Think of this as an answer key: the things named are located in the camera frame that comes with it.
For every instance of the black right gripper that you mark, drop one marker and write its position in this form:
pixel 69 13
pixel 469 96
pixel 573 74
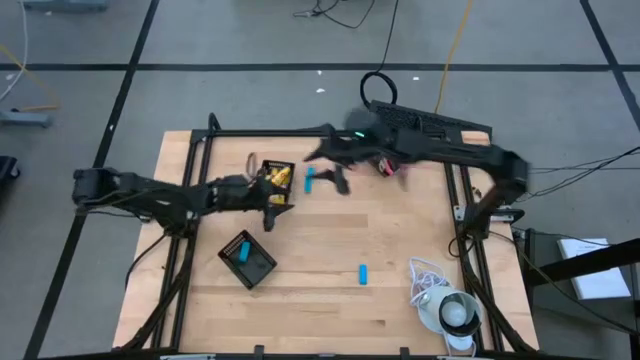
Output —
pixel 350 147

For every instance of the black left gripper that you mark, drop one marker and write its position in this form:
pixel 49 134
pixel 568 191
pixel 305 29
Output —
pixel 240 192

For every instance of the blue rectangular eraser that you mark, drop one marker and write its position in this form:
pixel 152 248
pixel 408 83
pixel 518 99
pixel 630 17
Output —
pixel 244 252
pixel 362 274
pixel 309 182

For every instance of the black slotted plastic basket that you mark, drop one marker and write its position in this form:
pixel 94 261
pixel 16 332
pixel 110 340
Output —
pixel 260 270
pixel 270 164
pixel 380 172

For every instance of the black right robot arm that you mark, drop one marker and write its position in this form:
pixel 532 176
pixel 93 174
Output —
pixel 450 150

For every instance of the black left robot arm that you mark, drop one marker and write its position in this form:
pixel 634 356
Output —
pixel 140 192

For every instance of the black perforated computer case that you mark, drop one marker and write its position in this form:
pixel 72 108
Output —
pixel 425 120

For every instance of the white desk lamp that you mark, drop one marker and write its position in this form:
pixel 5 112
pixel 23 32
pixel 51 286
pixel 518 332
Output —
pixel 455 312

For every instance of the grey metal floor foot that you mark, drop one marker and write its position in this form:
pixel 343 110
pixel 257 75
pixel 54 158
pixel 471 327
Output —
pixel 25 119
pixel 65 5

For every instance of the black side desk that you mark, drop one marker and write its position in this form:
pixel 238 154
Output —
pixel 575 267

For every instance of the black wheeled base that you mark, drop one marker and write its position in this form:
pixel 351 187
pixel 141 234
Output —
pixel 7 167

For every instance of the white booklet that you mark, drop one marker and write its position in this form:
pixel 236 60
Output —
pixel 595 285

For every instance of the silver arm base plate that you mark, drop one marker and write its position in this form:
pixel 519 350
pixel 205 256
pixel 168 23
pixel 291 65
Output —
pixel 507 216

